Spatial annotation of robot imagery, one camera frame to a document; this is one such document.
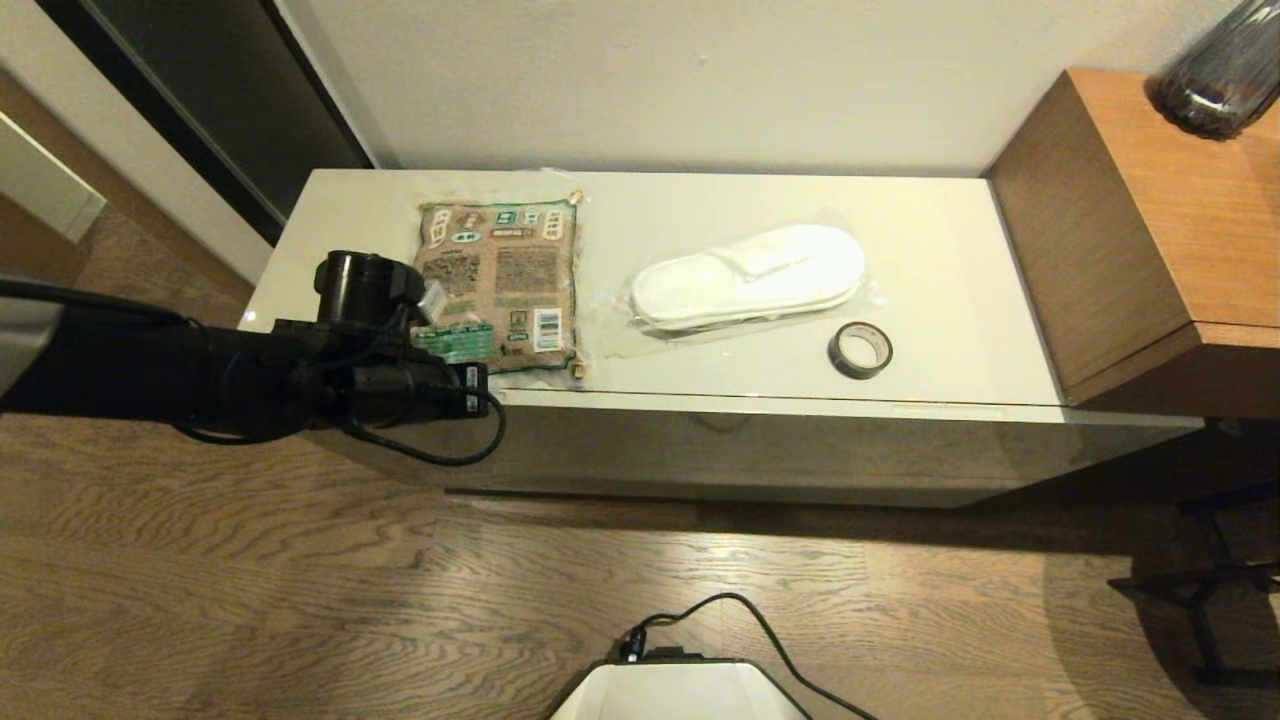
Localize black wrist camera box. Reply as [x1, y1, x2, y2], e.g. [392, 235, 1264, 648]
[442, 362, 491, 419]

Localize brown and white furniture piece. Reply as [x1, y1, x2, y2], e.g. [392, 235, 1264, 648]
[0, 110, 106, 286]

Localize brown grain package green print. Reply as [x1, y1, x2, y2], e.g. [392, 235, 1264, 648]
[410, 193, 589, 379]

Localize dark glass vase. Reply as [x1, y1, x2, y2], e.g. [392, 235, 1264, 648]
[1148, 0, 1280, 141]

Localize white door frame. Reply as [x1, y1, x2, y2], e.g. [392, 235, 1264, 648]
[0, 0, 276, 286]

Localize black base cable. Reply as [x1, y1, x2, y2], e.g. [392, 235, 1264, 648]
[620, 592, 881, 720]

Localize dark door panel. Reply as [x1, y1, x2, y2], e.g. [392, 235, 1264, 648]
[35, 0, 376, 246]

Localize glossy white drawer cabinet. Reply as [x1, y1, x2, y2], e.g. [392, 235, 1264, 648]
[240, 168, 1206, 508]

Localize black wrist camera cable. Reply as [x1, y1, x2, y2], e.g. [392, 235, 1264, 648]
[345, 385, 507, 468]

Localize silver and black robot base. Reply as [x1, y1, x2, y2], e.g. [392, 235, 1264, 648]
[548, 655, 811, 720]

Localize brown wooden side cabinet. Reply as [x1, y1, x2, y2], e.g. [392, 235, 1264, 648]
[988, 68, 1280, 421]

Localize black tape roll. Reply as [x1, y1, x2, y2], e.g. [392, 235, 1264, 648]
[827, 321, 894, 381]

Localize white slippers in clear bag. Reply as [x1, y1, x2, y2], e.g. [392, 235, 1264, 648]
[590, 222, 886, 359]

